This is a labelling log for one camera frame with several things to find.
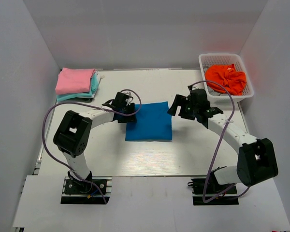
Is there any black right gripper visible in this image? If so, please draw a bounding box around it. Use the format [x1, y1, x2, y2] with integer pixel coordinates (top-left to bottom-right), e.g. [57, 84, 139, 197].
[168, 95, 199, 120]

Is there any blue t shirt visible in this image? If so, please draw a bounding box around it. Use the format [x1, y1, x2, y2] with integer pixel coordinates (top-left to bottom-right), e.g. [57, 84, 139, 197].
[125, 101, 173, 142]

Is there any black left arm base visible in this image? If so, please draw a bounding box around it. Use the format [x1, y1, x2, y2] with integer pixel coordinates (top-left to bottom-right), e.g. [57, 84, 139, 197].
[60, 176, 112, 205]

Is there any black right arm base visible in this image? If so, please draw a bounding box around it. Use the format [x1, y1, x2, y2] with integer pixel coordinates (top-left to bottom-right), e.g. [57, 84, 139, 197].
[188, 178, 239, 206]

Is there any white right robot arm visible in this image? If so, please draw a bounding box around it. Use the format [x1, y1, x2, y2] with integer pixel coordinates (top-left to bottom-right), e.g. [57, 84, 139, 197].
[168, 89, 278, 193]

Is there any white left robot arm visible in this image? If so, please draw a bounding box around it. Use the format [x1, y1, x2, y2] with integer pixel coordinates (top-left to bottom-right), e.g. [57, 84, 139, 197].
[53, 91, 137, 193]

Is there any grey t shirt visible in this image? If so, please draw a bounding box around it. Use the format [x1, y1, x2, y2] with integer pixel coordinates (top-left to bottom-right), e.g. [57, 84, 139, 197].
[207, 86, 229, 97]

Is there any folded mint t shirt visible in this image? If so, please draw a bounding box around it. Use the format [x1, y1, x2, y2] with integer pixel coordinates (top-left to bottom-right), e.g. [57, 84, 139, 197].
[57, 71, 101, 102]

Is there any orange t shirt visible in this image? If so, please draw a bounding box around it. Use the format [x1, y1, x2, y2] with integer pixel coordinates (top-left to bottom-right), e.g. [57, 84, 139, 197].
[203, 64, 247, 96]

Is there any white plastic laundry basket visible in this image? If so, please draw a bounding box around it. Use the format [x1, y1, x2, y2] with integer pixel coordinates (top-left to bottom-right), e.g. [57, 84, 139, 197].
[199, 53, 254, 103]

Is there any folded pink t shirt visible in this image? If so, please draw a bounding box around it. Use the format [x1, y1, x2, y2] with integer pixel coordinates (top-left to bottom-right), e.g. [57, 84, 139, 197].
[55, 68, 95, 95]

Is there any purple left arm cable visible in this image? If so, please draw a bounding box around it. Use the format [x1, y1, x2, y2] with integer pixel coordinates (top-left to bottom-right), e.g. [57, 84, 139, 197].
[42, 88, 143, 204]

